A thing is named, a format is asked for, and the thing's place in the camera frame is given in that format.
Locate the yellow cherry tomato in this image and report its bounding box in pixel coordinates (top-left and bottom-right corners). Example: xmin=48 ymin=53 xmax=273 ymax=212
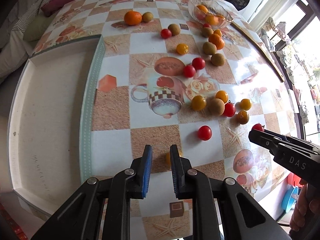
xmin=176 ymin=43 xmax=189 ymax=55
xmin=165 ymin=150 xmax=183 ymax=167

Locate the yellow tomato cluster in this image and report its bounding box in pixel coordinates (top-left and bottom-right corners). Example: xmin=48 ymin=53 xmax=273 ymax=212
xmin=240 ymin=99 xmax=252 ymax=111
xmin=215 ymin=90 xmax=229 ymax=104
xmin=191 ymin=95 xmax=207 ymax=111

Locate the brown longan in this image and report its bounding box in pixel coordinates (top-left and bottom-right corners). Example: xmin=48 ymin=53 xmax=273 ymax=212
xmin=201 ymin=27 xmax=214 ymax=38
xmin=168 ymin=23 xmax=181 ymax=36
xmin=208 ymin=98 xmax=225 ymax=116
xmin=142 ymin=12 xmax=153 ymax=23

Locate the yellow tomato cluster top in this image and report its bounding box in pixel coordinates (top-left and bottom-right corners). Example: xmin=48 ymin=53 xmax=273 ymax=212
xmin=215 ymin=90 xmax=229 ymax=104

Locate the dark yellow-green tomato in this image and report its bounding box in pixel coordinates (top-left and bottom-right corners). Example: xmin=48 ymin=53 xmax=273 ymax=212
xmin=236 ymin=110 xmax=249 ymax=125

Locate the red cherry tomato pair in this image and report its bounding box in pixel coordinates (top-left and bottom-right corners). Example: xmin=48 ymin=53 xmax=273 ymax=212
xmin=191 ymin=57 xmax=206 ymax=70
xmin=183 ymin=64 xmax=196 ymax=78

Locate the bare right hand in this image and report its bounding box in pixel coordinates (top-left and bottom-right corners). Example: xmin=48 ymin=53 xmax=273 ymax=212
xmin=290 ymin=184 xmax=319 ymax=231

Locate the white tray with green rim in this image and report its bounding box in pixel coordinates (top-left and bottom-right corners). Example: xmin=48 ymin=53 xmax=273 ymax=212
xmin=7 ymin=35 xmax=105 ymax=215

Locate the brown longan mid lower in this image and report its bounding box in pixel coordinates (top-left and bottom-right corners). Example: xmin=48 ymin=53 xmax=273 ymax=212
xmin=210 ymin=53 xmax=225 ymax=67

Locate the brown longan mid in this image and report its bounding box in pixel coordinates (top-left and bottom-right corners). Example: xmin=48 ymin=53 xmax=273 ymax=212
xmin=210 ymin=53 xmax=225 ymax=67
xmin=202 ymin=42 xmax=217 ymax=55

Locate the brown longan mid upper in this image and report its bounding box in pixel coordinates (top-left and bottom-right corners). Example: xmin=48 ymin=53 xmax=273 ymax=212
xmin=202 ymin=42 xmax=217 ymax=55

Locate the orange mandarin near bowl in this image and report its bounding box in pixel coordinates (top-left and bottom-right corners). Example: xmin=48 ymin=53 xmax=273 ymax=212
xmin=208 ymin=33 xmax=225 ymax=50

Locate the small orange fruit near bowl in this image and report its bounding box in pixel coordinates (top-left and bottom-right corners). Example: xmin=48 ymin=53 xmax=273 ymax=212
xmin=214 ymin=29 xmax=222 ymax=37

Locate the small red tomato near bowl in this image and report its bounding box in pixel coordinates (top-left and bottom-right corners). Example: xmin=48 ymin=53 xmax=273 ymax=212
xmin=202 ymin=23 xmax=212 ymax=28

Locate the orange in bowl front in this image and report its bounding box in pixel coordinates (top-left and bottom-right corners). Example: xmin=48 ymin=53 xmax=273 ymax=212
xmin=204 ymin=14 xmax=220 ymax=25

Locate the orange in bowl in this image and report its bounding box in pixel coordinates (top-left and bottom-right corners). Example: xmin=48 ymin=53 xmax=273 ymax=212
xmin=204 ymin=14 xmax=220 ymax=25
xmin=196 ymin=4 xmax=208 ymax=14

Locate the large orange mandarin far left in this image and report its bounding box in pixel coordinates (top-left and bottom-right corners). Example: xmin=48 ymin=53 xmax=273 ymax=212
xmin=124 ymin=11 xmax=142 ymax=26

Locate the brown longan beside mandarin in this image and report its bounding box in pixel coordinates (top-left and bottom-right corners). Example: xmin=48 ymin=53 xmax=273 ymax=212
xmin=142 ymin=12 xmax=153 ymax=23

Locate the glass fruit bowl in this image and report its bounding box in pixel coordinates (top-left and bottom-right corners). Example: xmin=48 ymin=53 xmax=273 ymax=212
xmin=188 ymin=0 xmax=234 ymax=29

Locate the orange in bowl top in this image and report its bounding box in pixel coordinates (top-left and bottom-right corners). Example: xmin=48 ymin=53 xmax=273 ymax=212
xmin=196 ymin=4 xmax=208 ymax=14

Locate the white striped blanket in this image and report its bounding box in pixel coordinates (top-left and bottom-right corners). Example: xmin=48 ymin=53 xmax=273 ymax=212
xmin=1 ymin=0 xmax=50 ymax=82

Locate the green sofa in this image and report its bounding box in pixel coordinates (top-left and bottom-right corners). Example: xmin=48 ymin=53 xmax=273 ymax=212
xmin=23 ymin=9 xmax=58 ymax=42

